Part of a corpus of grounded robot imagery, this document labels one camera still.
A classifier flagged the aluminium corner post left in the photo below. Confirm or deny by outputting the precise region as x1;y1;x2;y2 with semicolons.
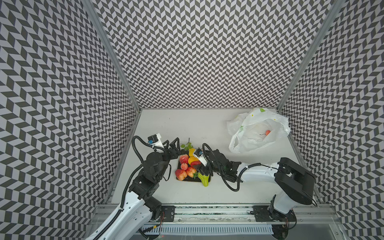
82;0;141;112

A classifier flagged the aluminium corner post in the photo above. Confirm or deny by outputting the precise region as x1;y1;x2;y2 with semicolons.
82;0;141;112
276;0;346;113

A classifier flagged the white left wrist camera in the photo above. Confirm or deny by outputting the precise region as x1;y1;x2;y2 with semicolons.
148;133;164;150

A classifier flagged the yellow fake pear with leaves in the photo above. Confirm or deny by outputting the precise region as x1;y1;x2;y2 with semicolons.
180;139;196;157

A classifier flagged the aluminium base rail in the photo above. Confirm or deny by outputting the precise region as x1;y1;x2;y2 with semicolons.
92;203;340;226

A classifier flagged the white plastic bag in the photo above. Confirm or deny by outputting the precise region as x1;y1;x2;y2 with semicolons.
227;108;291;154

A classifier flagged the red fake strawberry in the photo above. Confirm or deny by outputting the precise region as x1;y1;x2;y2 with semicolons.
175;169;188;181

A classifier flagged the small peach fake cherry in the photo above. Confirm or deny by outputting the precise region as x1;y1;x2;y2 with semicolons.
181;163;189;171

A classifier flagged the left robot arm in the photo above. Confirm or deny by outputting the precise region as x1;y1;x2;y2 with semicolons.
88;134;181;240

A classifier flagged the aluminium corner post right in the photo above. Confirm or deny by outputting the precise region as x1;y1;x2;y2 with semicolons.
276;0;346;113

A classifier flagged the dark red fake fruit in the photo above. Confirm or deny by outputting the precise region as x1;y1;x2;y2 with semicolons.
190;161;202;167

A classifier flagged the black tray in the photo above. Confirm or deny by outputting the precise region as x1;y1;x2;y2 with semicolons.
175;149;211;187

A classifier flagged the orange yellow fake fruit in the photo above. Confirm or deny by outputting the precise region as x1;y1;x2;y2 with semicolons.
188;157;198;165

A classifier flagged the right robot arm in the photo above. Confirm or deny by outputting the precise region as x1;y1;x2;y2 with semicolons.
193;144;317;221

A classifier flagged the green fake fruit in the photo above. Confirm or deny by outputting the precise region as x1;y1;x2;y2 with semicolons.
198;172;211;187

